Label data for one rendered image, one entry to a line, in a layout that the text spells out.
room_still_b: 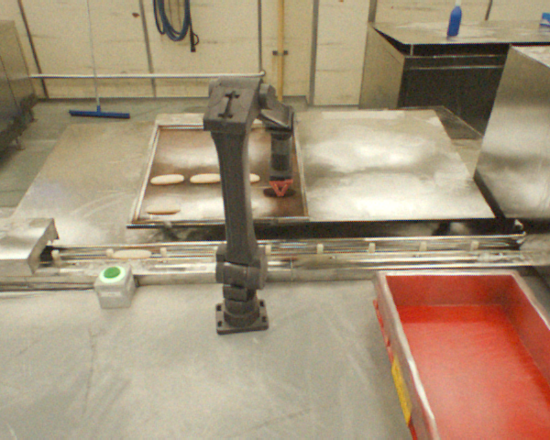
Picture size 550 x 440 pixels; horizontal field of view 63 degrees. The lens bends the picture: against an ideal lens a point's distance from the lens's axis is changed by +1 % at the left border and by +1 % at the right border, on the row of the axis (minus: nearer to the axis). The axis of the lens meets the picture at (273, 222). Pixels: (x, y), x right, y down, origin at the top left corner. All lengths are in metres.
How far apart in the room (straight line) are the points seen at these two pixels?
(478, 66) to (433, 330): 2.14
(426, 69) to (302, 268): 1.94
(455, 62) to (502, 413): 2.23
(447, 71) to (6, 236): 2.40
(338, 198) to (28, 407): 0.92
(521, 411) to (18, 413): 0.94
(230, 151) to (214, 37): 4.01
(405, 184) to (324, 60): 3.19
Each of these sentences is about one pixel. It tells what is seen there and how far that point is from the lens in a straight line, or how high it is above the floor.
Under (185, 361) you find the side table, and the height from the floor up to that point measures 0.82.
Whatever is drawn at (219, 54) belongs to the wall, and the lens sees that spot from 4.80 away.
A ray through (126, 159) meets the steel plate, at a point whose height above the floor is 0.82.
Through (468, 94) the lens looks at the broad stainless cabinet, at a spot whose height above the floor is 0.72.
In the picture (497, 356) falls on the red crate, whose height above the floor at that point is 0.82.
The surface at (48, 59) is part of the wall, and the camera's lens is 5.21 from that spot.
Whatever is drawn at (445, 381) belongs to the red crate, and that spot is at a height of 0.82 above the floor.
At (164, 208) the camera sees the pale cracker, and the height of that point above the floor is 0.91.
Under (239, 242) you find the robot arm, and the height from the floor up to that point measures 1.05.
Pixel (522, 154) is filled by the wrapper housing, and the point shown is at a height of 1.08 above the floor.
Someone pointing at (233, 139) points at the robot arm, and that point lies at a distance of 0.77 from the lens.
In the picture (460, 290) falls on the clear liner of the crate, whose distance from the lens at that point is 1.14.
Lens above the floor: 1.59
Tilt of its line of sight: 34 degrees down
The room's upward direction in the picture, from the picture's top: straight up
